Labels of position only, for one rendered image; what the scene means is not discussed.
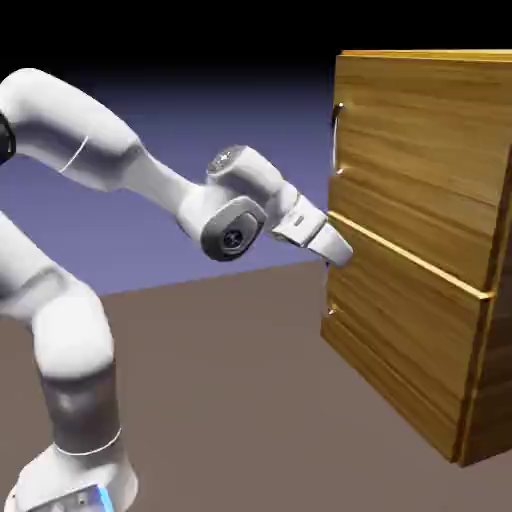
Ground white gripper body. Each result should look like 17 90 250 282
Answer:
307 222 355 268

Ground light wood cabinet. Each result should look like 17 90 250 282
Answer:
319 49 512 468

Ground short wood cabinet door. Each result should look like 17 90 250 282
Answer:
319 218 491 463

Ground tall wood cabinet door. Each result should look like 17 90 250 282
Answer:
326 54 512 292

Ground long curved metal handle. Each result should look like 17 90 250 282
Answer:
330 102 346 176

